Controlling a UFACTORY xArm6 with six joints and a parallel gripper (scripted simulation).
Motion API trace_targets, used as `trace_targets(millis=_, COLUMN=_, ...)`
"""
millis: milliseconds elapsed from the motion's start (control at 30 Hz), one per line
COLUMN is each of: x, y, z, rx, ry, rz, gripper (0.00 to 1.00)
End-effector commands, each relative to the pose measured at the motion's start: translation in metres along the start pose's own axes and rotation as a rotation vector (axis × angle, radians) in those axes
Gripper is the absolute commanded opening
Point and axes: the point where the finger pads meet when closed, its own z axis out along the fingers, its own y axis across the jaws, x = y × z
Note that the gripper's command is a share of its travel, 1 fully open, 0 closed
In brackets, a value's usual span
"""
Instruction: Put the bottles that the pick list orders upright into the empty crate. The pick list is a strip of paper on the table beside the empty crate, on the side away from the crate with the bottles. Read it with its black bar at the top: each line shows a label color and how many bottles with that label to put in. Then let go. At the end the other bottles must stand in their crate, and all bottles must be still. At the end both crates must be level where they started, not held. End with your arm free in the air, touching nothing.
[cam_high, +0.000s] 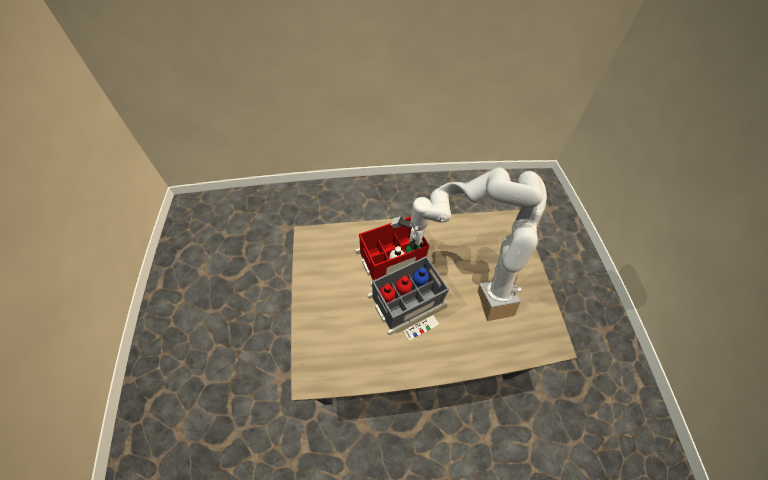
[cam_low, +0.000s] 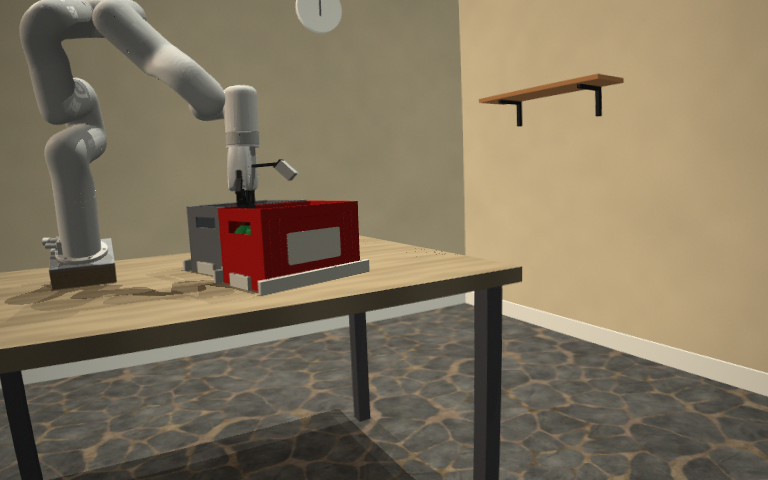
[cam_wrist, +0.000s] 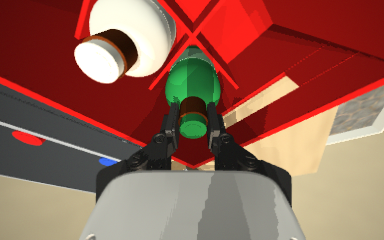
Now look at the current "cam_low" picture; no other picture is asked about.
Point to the green bottle with dark red label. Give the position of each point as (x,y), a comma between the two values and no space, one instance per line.
(244,228)

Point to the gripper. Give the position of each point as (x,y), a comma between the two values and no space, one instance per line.
(241,157)

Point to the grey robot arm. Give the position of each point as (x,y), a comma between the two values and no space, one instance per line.
(62,98)

